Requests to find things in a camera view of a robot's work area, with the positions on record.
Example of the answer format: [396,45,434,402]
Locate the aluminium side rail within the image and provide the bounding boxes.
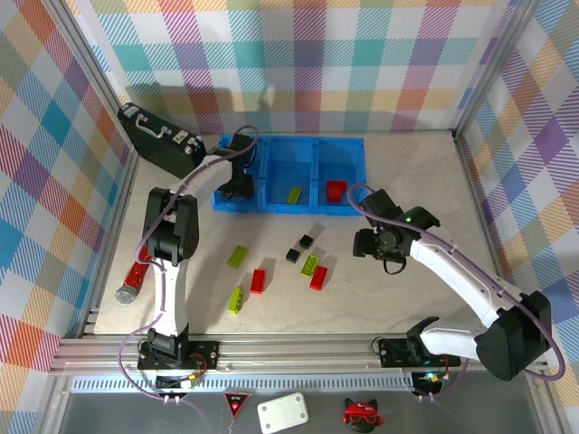
[451,130,526,335]
[80,148,139,339]

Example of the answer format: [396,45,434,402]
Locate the small circuit board with connectors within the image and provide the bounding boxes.
[413,370,447,394]
[156,370,204,391]

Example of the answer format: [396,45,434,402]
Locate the red triangle sign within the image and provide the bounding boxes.
[223,392,252,420]

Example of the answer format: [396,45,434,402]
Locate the black case with silver handle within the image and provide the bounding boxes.
[117,103,214,181]

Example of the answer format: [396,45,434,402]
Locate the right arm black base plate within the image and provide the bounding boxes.
[377,336,463,368]

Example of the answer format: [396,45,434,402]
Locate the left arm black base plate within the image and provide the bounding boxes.
[137,341,222,371]

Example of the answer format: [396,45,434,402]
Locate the white slotted cable duct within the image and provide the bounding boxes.
[71,373,416,392]

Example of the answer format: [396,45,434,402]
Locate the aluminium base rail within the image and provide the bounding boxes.
[49,332,551,376]

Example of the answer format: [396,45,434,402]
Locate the black cat figure red glasses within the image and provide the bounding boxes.
[341,396,385,434]

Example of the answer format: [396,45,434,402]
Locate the white rectangular box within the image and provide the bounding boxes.
[256,392,311,434]

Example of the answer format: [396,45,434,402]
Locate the aluminium frame post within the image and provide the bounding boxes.
[44,0,139,157]
[451,0,542,139]

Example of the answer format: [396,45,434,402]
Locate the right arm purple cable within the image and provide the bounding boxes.
[346,184,566,401]

